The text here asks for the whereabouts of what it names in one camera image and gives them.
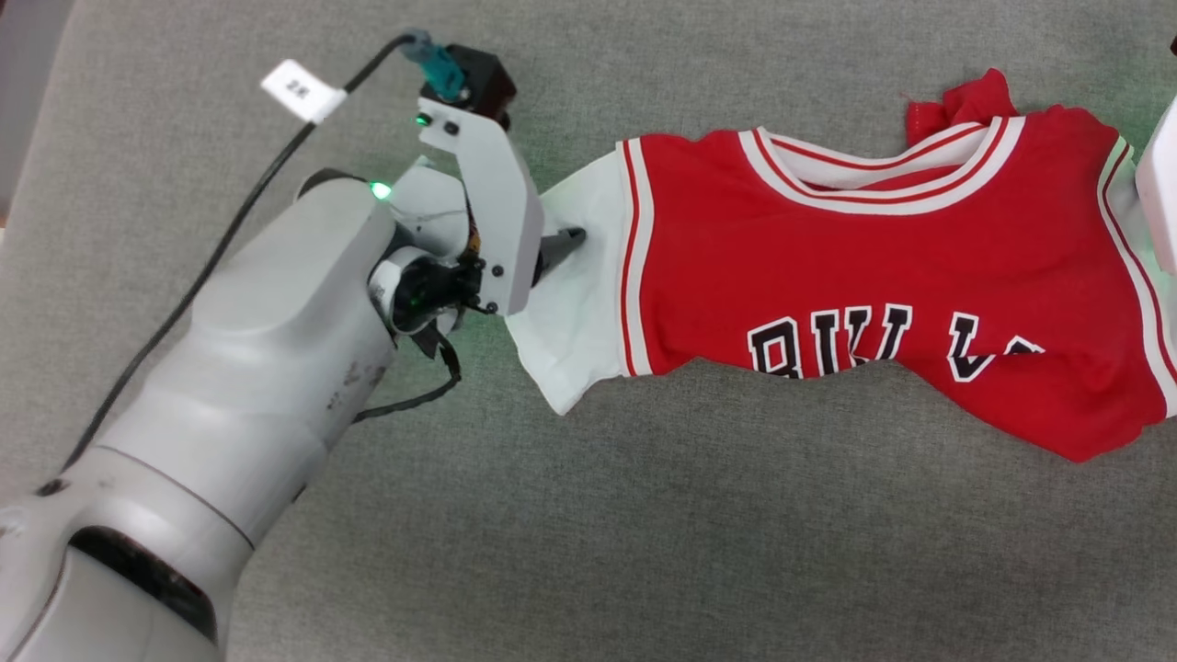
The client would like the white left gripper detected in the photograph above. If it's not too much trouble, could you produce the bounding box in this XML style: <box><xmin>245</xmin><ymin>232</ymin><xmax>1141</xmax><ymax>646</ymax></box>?
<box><xmin>368</xmin><ymin>156</ymin><xmax>588</xmax><ymax>337</ymax></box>

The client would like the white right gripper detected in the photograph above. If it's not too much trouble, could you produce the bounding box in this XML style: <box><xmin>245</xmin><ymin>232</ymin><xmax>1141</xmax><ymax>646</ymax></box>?
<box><xmin>1135</xmin><ymin>92</ymin><xmax>1177</xmax><ymax>277</ymax></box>

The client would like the red and white basketball jersey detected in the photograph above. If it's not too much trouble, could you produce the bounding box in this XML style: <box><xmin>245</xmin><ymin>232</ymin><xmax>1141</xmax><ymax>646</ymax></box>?
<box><xmin>506</xmin><ymin>68</ymin><xmax>1177</xmax><ymax>463</ymax></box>

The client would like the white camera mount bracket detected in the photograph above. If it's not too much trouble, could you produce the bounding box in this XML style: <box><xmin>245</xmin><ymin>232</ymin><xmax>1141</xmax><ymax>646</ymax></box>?
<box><xmin>416</xmin><ymin>97</ymin><xmax>545</xmax><ymax>316</ymax></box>

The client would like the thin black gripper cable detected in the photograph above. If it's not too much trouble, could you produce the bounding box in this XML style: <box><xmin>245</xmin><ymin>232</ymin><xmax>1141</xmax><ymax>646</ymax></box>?
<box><xmin>352</xmin><ymin>322</ymin><xmax>463</xmax><ymax>426</ymax></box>

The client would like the teal cable connector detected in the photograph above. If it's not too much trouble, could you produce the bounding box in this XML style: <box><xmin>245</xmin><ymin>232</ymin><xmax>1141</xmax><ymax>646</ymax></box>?
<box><xmin>402</xmin><ymin>30</ymin><xmax>467</xmax><ymax>100</ymax></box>

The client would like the thick black camera cable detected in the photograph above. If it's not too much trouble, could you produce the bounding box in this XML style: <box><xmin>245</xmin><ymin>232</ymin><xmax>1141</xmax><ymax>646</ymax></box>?
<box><xmin>35</xmin><ymin>32</ymin><xmax>433</xmax><ymax>497</ymax></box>

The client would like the white cable label tag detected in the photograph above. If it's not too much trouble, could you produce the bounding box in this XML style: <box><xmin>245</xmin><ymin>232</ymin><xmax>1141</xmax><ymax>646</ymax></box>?
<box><xmin>260</xmin><ymin>59</ymin><xmax>349</xmax><ymax>125</ymax></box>

